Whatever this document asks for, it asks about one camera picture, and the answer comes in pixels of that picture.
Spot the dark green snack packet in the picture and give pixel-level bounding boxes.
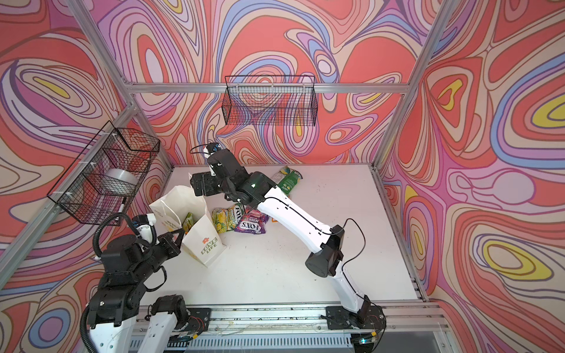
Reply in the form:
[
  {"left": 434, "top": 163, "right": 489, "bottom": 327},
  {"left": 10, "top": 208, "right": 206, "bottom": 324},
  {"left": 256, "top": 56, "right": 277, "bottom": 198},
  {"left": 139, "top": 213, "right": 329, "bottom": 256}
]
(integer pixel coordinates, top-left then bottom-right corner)
[{"left": 272, "top": 166, "right": 303, "bottom": 196}]

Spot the black wire basket back wall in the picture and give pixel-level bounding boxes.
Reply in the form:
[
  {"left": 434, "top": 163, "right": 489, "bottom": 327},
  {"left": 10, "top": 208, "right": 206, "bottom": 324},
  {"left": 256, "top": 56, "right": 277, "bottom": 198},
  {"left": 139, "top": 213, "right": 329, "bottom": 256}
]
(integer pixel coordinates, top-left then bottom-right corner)
[{"left": 222, "top": 74, "right": 318, "bottom": 126}]

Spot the purple Fox's candy packet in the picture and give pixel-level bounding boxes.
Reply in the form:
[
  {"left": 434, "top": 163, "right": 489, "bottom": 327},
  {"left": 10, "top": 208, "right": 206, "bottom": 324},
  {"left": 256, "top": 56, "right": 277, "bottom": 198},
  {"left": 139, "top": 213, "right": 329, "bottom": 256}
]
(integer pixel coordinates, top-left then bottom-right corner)
[{"left": 234, "top": 209, "right": 269, "bottom": 235}]

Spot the aluminium front rail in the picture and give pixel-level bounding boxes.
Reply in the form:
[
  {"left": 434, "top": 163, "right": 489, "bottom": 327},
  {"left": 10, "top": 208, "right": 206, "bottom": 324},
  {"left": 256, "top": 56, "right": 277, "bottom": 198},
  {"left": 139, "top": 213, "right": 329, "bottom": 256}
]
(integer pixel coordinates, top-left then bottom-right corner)
[{"left": 87, "top": 301, "right": 451, "bottom": 349}]

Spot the green yellow Fox's candy packet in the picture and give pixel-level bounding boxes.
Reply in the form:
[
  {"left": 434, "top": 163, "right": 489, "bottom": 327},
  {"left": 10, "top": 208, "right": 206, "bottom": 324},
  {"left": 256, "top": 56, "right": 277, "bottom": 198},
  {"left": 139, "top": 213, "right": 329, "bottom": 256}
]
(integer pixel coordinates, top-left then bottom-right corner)
[{"left": 182, "top": 213, "right": 195, "bottom": 234}]

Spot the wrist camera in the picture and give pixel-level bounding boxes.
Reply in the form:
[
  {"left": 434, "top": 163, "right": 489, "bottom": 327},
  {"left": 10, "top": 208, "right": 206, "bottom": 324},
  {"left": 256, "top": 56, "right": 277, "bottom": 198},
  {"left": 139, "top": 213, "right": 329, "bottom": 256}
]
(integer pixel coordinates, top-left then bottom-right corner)
[
  {"left": 132, "top": 213, "right": 157, "bottom": 243},
  {"left": 203, "top": 142, "right": 223, "bottom": 157}
]

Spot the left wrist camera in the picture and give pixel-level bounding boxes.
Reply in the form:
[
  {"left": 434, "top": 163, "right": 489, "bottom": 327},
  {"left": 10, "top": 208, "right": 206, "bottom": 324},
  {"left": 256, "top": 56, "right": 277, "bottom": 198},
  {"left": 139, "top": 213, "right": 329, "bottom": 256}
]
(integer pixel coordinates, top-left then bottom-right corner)
[{"left": 132, "top": 213, "right": 157, "bottom": 243}]

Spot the white paper gift bag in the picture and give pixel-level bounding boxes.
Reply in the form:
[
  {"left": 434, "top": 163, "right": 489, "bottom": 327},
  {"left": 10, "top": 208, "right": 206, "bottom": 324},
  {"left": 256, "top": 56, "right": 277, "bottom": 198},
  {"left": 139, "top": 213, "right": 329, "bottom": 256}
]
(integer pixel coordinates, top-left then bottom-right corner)
[{"left": 149, "top": 171, "right": 227, "bottom": 269}]

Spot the black wire basket left wall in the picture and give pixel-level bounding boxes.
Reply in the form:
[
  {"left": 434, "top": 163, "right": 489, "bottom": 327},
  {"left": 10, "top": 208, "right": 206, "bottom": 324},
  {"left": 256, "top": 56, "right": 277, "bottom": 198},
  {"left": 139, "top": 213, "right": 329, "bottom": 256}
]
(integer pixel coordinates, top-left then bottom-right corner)
[{"left": 47, "top": 121, "right": 160, "bottom": 225}]

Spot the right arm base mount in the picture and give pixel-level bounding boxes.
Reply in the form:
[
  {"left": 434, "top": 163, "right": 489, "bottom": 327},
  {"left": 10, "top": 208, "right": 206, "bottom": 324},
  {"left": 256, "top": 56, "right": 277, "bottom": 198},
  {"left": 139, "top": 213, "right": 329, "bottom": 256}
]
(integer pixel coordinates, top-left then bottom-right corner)
[{"left": 320, "top": 304, "right": 387, "bottom": 332}]

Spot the white tape roll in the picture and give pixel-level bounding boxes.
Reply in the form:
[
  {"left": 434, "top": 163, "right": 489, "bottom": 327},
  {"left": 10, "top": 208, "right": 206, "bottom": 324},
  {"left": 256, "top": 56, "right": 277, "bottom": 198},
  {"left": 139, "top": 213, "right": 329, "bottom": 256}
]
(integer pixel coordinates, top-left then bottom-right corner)
[{"left": 102, "top": 169, "right": 138, "bottom": 196}]

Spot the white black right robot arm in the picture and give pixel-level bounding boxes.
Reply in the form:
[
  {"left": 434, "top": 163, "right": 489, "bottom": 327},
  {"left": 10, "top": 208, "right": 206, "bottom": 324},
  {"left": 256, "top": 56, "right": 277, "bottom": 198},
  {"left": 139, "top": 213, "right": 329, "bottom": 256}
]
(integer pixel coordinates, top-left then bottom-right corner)
[{"left": 190, "top": 143, "right": 371, "bottom": 316}]

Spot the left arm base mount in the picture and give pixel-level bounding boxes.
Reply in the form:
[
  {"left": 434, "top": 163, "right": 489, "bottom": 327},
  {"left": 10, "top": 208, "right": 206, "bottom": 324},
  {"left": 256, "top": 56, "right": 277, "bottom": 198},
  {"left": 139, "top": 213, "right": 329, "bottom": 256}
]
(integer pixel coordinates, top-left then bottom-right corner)
[{"left": 148, "top": 307, "right": 212, "bottom": 336}]

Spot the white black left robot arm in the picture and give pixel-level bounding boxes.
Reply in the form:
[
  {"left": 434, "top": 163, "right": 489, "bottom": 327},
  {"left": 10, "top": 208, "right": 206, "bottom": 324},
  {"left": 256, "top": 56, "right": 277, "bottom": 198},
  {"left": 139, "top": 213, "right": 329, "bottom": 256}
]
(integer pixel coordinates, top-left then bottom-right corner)
[{"left": 79, "top": 213, "right": 185, "bottom": 352}]

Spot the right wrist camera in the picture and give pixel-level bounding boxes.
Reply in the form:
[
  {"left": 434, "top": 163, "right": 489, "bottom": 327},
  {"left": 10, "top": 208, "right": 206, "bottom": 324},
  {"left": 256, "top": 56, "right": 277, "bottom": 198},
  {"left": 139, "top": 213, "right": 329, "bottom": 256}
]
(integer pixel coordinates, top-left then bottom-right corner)
[{"left": 203, "top": 142, "right": 223, "bottom": 157}]

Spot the black wire basket wall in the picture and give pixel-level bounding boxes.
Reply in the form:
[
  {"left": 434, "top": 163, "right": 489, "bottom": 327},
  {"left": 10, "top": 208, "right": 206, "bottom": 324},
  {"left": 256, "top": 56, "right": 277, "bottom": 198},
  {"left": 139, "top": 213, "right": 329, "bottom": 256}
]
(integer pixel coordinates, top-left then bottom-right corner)
[
  {"left": 222, "top": 74, "right": 318, "bottom": 126},
  {"left": 47, "top": 121, "right": 160, "bottom": 225}
]

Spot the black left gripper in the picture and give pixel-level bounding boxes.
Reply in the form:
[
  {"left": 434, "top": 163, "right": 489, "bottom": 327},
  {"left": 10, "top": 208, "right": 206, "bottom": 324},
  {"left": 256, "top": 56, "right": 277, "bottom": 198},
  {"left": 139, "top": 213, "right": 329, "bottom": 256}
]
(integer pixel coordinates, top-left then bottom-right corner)
[{"left": 131, "top": 227, "right": 185, "bottom": 284}]

